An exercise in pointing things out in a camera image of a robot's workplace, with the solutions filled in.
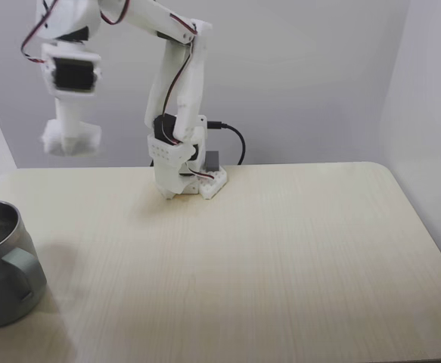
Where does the grey clamp block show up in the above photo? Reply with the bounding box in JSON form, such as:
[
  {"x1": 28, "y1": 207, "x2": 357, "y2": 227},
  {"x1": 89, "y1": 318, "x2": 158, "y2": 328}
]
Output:
[{"x1": 205, "y1": 150, "x2": 221, "y2": 171}]

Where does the black USB cable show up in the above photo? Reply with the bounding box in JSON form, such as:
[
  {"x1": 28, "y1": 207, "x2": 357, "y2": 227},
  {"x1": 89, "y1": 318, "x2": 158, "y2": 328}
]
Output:
[{"x1": 207, "y1": 120, "x2": 247, "y2": 166}]

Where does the grey-green metal mug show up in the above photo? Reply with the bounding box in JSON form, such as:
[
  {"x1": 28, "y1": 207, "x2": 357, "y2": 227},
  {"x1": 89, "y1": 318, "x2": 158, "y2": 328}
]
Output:
[{"x1": 0, "y1": 200, "x2": 48, "y2": 329}]

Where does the red black white servo wire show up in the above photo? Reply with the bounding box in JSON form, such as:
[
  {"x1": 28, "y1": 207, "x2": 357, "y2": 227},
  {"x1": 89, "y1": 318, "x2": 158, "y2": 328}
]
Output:
[{"x1": 20, "y1": 0, "x2": 59, "y2": 65}]

